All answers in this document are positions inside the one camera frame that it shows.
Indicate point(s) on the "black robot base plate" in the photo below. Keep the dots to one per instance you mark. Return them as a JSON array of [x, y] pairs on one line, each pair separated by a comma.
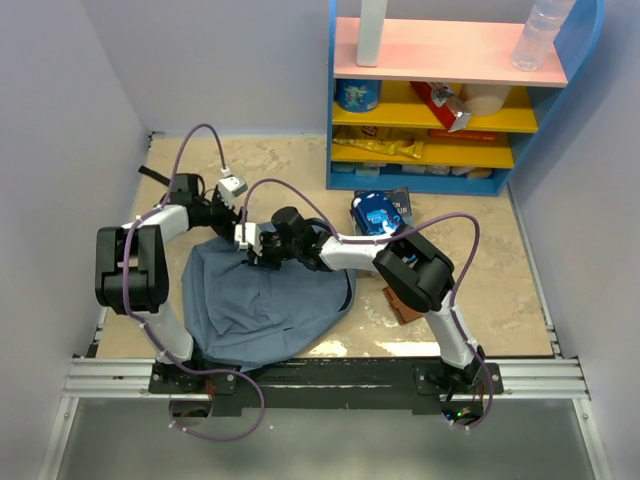
[[420, 385]]

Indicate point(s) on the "dark blue book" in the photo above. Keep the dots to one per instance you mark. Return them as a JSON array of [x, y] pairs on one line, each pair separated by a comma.
[[395, 207]]

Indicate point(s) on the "red silver snack box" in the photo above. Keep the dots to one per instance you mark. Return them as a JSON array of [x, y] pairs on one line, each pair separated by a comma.
[[444, 103]]

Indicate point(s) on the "brown leather wallet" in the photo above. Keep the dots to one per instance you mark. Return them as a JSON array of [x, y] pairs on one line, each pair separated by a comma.
[[403, 313]]

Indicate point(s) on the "yellow chips bag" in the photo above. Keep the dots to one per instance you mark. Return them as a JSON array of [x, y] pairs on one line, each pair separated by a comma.
[[392, 141]]

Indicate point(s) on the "red flat box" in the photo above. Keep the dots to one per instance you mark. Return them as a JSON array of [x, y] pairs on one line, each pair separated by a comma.
[[464, 135]]

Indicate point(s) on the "clear plastic water bottle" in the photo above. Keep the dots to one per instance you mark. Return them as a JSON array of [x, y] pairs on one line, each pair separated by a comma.
[[536, 40]]

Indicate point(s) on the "blue fabric backpack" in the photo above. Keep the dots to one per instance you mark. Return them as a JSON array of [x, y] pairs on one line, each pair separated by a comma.
[[250, 317]]

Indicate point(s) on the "blue dinosaur pencil case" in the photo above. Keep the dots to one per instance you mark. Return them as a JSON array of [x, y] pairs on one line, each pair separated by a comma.
[[376, 214]]

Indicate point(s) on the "white tall bottle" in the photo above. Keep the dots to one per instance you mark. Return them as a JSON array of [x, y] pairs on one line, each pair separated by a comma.
[[371, 24]]

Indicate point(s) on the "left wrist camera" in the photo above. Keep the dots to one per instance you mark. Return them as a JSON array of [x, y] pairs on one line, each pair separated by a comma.
[[230, 188]]

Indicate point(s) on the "blue snack can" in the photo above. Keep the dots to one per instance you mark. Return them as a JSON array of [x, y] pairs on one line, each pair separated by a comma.
[[358, 95]]

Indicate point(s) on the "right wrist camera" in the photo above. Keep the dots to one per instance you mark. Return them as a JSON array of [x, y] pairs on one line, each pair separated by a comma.
[[247, 236]]

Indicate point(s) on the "aluminium rail frame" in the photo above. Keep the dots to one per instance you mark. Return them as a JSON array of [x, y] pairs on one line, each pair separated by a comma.
[[118, 365]]

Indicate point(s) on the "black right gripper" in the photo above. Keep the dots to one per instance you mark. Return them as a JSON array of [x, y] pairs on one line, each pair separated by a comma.
[[263, 260]]

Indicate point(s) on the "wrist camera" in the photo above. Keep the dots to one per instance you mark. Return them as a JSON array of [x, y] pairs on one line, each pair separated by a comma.
[[247, 236], [230, 188]]

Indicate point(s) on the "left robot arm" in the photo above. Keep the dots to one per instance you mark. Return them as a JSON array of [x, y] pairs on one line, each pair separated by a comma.
[[131, 269]]

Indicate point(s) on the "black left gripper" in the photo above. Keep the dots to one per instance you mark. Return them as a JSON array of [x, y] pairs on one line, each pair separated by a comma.
[[226, 228]]

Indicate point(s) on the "blue wooden shelf unit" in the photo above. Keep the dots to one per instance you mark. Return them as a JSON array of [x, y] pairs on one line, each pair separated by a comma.
[[456, 53]]

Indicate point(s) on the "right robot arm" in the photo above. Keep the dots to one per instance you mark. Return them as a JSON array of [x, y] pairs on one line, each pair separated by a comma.
[[416, 270]]

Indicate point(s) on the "white round container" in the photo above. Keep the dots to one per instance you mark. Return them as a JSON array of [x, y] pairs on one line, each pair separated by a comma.
[[484, 99]]

